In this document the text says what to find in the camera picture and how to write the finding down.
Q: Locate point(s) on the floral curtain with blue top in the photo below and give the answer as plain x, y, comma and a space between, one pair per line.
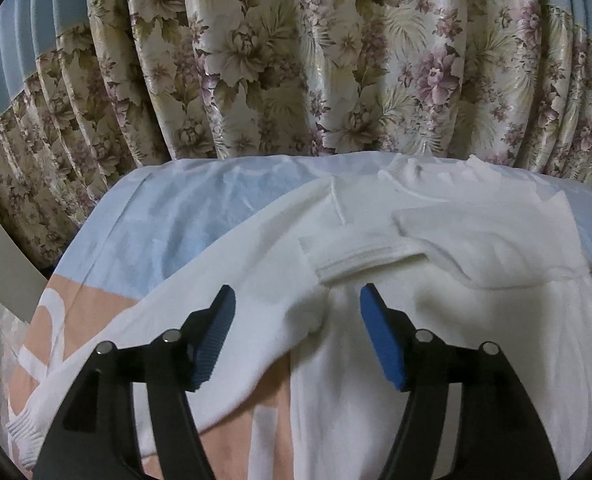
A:
296, 60

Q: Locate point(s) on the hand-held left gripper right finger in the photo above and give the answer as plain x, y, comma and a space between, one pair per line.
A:
382, 340

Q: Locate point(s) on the peach and blue printed blanket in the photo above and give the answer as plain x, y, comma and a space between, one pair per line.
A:
126, 220

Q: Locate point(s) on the white knit sweater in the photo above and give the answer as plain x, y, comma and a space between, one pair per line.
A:
476, 320

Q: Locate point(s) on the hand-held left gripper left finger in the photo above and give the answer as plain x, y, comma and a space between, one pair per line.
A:
215, 340

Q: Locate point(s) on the grey flat board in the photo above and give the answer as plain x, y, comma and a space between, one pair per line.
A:
6, 255

